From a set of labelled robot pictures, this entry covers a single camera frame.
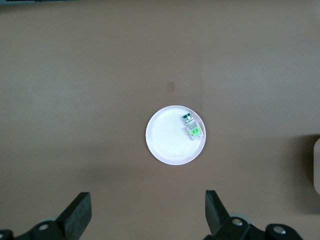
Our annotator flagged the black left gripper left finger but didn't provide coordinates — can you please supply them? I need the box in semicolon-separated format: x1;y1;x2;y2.
0;191;92;240

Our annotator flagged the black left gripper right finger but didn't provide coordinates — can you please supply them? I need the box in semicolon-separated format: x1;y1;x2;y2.
204;190;305;240

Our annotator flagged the white lidded lunch box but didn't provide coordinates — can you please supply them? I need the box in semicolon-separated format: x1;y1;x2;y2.
313;136;320;196

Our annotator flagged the pale pink round plate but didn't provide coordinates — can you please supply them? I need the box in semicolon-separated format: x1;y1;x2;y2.
145;104;207;166

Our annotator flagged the green and white switch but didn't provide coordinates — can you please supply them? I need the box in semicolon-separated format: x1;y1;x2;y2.
180;112;205;141

